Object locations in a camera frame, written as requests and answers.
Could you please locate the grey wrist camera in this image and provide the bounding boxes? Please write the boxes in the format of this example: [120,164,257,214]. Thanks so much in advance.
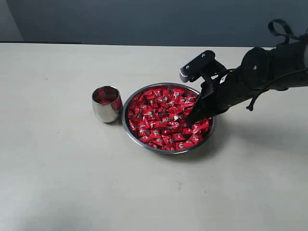
[180,50,227,83]

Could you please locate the stainless steel bowl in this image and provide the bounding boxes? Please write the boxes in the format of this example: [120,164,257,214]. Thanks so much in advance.
[122,82,217,154]

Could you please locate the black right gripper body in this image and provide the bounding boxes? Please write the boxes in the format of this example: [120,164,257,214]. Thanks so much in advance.
[198,72,253,118]

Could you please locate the red candies in cup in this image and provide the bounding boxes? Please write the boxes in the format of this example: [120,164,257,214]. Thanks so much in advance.
[94,89,117,104]

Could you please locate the pile of red candies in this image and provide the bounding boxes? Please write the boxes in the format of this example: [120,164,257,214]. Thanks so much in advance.
[127,87,213,151]

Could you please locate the black cable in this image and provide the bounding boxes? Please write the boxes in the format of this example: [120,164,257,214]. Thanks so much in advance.
[245,19,308,111]

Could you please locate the stainless steel cup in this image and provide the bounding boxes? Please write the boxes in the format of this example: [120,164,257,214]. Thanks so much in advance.
[92,86,123,123]

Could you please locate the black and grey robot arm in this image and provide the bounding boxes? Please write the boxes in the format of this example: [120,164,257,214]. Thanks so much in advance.
[180,35,308,124]

